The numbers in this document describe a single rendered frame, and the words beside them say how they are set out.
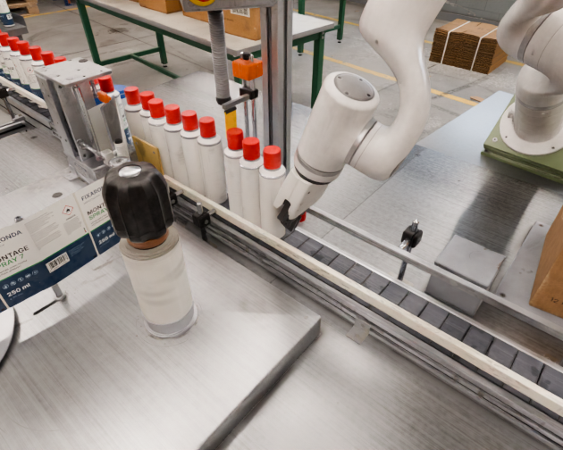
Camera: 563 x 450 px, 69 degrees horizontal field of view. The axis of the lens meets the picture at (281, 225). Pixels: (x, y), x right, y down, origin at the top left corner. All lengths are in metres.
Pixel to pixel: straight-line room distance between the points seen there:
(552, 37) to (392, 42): 0.49
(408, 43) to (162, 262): 0.44
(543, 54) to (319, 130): 0.55
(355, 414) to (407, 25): 0.56
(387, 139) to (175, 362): 0.46
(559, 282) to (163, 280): 0.66
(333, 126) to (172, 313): 0.38
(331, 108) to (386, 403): 0.46
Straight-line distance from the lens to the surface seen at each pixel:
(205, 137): 0.88
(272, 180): 0.76
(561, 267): 0.84
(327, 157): 0.63
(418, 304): 0.78
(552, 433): 0.76
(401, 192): 1.12
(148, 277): 0.61
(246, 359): 0.68
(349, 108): 0.58
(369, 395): 0.72
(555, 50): 1.01
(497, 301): 0.72
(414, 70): 0.58
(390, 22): 0.58
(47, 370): 0.76
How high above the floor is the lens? 1.46
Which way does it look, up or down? 40 degrees down
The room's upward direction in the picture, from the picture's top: straight up
